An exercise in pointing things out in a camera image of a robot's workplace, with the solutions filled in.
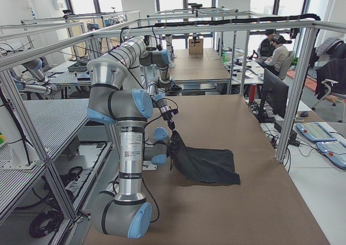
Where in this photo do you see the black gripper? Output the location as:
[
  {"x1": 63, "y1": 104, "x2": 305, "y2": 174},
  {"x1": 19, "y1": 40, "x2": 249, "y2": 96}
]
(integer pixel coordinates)
[{"x1": 162, "y1": 109, "x2": 175, "y2": 131}]

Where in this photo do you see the black printed t-shirt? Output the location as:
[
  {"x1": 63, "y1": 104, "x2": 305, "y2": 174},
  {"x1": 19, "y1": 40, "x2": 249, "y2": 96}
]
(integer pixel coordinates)
[{"x1": 169, "y1": 130, "x2": 241, "y2": 185}]

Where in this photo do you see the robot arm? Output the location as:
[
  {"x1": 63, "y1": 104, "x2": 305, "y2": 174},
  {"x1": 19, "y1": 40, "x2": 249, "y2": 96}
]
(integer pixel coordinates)
[
  {"x1": 87, "y1": 36, "x2": 174, "y2": 133},
  {"x1": 87, "y1": 56, "x2": 160, "y2": 239}
]

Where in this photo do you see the cardboard box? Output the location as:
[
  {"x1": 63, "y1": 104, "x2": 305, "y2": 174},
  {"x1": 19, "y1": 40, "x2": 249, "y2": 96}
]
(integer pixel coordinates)
[{"x1": 188, "y1": 38, "x2": 203, "y2": 55}]

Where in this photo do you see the black monitor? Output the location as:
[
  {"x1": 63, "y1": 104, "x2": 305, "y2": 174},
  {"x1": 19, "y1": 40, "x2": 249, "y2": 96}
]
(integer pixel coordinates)
[{"x1": 257, "y1": 69, "x2": 289, "y2": 123}]

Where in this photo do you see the seated person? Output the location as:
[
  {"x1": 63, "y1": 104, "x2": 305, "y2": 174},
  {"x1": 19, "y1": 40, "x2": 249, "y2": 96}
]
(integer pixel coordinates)
[{"x1": 264, "y1": 34, "x2": 289, "y2": 75}]

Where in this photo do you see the white teach pendant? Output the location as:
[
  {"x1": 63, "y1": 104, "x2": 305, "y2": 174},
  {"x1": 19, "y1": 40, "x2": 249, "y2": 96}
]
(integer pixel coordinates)
[
  {"x1": 316, "y1": 141, "x2": 345, "y2": 170},
  {"x1": 296, "y1": 122, "x2": 337, "y2": 143}
]

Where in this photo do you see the office chair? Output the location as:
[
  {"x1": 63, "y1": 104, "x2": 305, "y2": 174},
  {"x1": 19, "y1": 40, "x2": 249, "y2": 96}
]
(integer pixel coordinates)
[{"x1": 314, "y1": 37, "x2": 345, "y2": 101}]

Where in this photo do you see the aluminium frame rail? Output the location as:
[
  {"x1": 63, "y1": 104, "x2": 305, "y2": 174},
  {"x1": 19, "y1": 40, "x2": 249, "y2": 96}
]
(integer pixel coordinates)
[{"x1": 1, "y1": 14, "x2": 321, "y2": 71}]

